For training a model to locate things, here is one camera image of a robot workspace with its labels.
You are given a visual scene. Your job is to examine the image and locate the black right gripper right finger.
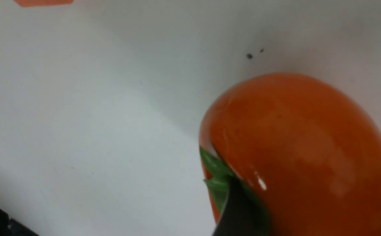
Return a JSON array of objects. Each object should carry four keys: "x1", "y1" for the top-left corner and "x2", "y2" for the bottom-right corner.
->
[{"x1": 212, "y1": 178, "x2": 259, "y2": 236}]

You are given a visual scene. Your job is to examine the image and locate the orange foam cube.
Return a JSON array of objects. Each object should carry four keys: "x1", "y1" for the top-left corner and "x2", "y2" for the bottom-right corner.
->
[{"x1": 14, "y1": 0, "x2": 74, "y2": 8}]

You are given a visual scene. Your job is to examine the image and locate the orange persimmon green calyx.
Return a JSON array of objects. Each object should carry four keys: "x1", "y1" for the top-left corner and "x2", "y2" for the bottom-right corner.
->
[{"x1": 199, "y1": 73, "x2": 381, "y2": 236}]

